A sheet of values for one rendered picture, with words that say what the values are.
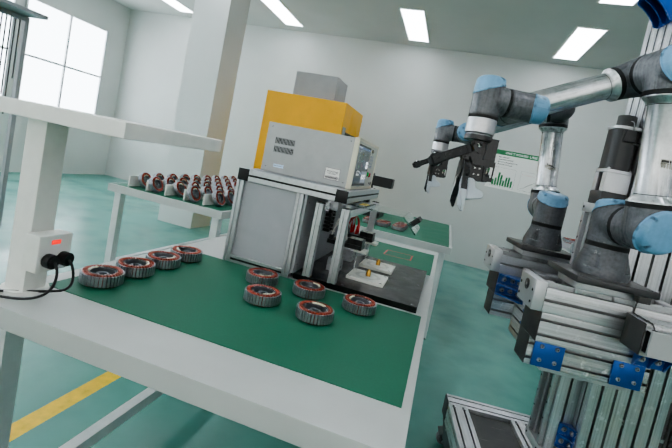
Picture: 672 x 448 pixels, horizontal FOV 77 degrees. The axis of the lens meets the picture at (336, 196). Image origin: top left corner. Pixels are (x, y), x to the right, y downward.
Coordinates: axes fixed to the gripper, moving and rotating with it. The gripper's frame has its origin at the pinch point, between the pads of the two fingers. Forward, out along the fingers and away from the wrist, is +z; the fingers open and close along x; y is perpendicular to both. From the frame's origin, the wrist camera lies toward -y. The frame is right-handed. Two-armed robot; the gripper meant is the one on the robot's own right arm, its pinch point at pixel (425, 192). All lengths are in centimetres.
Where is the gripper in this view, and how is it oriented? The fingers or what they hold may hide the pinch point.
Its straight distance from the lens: 205.4
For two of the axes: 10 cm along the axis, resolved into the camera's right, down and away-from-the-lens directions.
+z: -2.0, 9.8, 0.8
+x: 1.3, -0.6, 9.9
